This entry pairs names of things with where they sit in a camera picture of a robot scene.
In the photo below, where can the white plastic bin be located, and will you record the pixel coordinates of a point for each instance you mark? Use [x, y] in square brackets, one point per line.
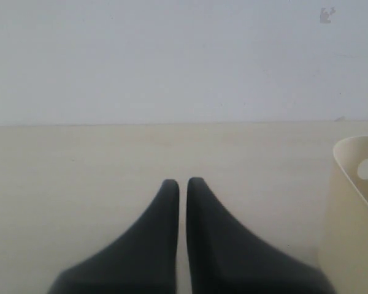
[343, 250]

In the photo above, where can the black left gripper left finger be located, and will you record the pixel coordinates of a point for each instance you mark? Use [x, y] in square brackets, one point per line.
[141, 260]

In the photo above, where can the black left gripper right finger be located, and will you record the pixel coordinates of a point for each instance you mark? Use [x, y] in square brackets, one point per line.
[225, 257]

